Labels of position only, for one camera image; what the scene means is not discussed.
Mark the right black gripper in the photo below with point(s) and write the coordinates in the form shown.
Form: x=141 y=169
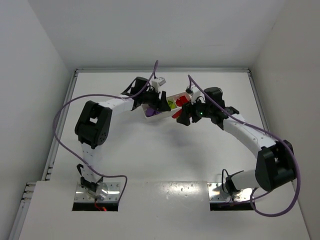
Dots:
x=189 y=113

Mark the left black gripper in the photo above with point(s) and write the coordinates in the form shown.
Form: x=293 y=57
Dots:
x=157 y=99

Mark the green curved lego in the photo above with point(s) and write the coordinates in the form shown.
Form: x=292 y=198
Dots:
x=172 y=104

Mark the small red lego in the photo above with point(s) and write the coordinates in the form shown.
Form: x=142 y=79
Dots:
x=177 y=114

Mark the purple rounded lego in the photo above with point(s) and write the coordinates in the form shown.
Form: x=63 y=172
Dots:
x=150 y=112

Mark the red curved lego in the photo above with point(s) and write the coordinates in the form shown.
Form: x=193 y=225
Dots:
x=180 y=101

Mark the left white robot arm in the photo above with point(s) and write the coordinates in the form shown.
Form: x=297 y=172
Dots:
x=93 y=125

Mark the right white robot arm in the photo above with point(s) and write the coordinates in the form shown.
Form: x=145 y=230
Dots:
x=274 y=164

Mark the white three-compartment tray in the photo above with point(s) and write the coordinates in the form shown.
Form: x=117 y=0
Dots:
x=164 y=115

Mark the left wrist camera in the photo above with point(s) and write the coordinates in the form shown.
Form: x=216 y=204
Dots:
x=158 y=82

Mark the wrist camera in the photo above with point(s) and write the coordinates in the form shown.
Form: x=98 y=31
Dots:
x=158 y=82
x=195 y=94

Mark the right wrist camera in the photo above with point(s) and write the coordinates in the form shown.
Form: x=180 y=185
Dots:
x=195 y=94

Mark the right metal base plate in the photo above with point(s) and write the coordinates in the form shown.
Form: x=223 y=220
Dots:
x=219 y=195

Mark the metal base plate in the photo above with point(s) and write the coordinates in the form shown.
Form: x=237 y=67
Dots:
x=106 y=192
x=219 y=195

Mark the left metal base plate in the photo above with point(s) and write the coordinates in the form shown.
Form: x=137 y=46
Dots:
x=106 y=192

